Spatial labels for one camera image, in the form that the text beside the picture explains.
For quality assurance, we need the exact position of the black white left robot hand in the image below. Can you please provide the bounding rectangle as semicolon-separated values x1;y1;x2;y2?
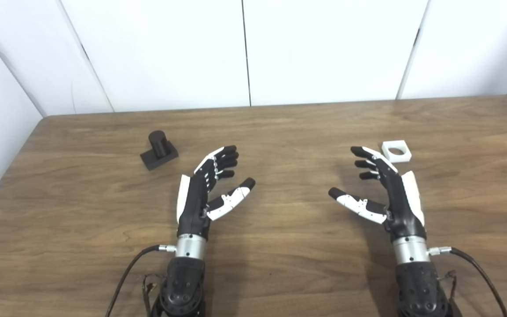
176;145;256;240

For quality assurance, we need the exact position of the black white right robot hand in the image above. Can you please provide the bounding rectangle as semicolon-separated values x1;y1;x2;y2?
328;146;427;242

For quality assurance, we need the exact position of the white square piece with hole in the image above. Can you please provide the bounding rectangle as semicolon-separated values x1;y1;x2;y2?
381;140;412;162

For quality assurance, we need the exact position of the black peg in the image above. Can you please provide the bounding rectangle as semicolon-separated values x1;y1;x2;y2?
140;131;179;171

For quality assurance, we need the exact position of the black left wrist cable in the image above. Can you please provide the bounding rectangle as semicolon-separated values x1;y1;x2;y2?
105;245;177;317

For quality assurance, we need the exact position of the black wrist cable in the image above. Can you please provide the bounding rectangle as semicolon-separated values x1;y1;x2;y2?
105;245;177;317
427;247;507;317

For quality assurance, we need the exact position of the thin right arm wire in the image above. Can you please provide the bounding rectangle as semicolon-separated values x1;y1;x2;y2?
441;271;457;309

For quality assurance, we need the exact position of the thin arm wire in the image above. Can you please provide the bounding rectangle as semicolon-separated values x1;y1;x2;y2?
143;274;166;317
441;271;457;309

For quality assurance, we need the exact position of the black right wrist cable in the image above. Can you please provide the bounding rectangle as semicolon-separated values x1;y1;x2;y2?
427;247;507;317

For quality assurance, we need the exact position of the thin left arm wire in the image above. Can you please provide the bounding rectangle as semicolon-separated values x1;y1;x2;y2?
143;274;166;317

